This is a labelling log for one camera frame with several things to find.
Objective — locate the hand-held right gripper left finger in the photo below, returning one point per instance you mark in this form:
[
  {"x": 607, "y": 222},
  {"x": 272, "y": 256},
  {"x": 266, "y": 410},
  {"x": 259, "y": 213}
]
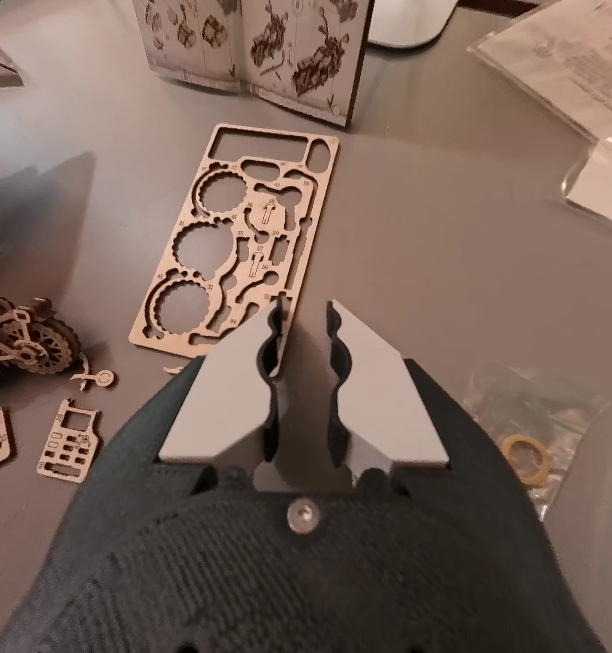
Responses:
[{"x": 219, "y": 408}]

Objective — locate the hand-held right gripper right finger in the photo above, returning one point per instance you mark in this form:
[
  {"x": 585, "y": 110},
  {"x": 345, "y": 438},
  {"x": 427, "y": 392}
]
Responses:
[{"x": 392, "y": 408}]

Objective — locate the wooden sheet with gear holes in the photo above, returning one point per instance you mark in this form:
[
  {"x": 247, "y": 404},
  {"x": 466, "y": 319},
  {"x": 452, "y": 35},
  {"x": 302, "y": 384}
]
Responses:
[{"x": 181, "y": 223}]

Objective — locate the grey desk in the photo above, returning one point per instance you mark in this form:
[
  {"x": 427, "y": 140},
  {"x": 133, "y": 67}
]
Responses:
[{"x": 438, "y": 255}]

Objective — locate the tiny wooden scrap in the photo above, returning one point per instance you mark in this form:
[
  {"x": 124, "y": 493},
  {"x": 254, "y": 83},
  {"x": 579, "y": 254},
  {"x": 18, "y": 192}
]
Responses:
[{"x": 173, "y": 370}]

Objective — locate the wooden part with round end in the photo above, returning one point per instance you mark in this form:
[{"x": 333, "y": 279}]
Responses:
[{"x": 103, "y": 378}]

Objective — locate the small bag with rubber bands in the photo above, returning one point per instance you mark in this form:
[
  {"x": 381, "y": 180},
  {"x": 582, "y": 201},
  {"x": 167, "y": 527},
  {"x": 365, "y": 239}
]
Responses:
[{"x": 530, "y": 408}]

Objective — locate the small wooden keypad-shaped sheet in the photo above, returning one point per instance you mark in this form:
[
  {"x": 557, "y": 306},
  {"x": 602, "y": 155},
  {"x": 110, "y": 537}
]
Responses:
[{"x": 43, "y": 459}]

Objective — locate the wooden motorcycle model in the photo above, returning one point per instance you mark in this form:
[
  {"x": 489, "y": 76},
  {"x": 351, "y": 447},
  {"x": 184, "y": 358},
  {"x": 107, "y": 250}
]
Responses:
[{"x": 35, "y": 336}]

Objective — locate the printed instruction booklet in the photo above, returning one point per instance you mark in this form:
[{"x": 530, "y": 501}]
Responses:
[{"x": 209, "y": 41}]

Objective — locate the white stand base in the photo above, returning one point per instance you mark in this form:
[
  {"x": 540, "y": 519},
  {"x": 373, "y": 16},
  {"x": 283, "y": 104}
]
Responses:
[{"x": 408, "y": 25}]

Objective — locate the clear plastic wrapper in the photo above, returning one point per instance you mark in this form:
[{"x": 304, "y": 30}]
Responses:
[{"x": 566, "y": 66}]

